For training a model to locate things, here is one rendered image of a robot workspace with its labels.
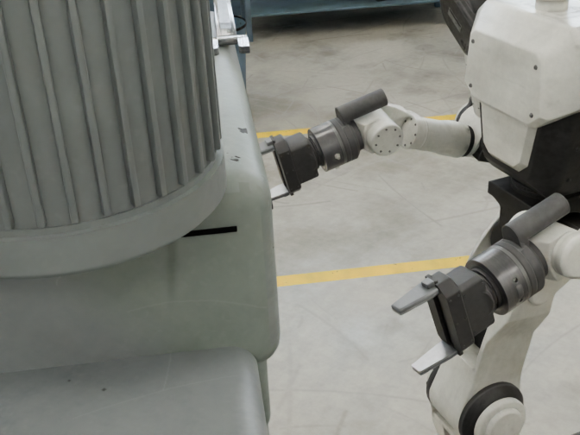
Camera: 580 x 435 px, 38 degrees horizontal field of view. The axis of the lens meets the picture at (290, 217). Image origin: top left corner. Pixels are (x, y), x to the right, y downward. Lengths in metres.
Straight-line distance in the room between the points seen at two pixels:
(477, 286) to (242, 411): 0.64
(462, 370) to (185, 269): 1.13
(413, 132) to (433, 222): 2.81
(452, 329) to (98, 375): 0.65
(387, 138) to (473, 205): 3.08
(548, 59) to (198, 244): 0.86
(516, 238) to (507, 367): 0.53
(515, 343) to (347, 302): 2.22
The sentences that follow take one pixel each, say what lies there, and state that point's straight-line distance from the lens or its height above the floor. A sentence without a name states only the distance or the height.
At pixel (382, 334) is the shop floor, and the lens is 3.61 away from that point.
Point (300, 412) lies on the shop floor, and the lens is 3.24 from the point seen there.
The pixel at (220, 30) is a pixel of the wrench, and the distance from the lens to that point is 0.87.
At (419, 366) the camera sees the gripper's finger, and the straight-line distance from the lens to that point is 1.18.
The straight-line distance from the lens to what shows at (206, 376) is 0.60.
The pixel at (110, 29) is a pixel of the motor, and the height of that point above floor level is 2.02.
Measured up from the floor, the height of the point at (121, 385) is 1.76.
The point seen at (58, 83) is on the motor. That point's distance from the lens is 0.43.
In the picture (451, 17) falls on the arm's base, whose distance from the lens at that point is 1.62.
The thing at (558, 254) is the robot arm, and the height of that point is 1.53.
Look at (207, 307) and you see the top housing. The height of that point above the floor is 1.80.
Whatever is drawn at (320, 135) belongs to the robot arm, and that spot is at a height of 1.52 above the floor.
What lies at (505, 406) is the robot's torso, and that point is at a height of 1.06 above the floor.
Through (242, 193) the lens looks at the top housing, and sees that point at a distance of 0.56.
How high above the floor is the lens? 2.13
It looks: 28 degrees down
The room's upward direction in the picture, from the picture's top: 3 degrees counter-clockwise
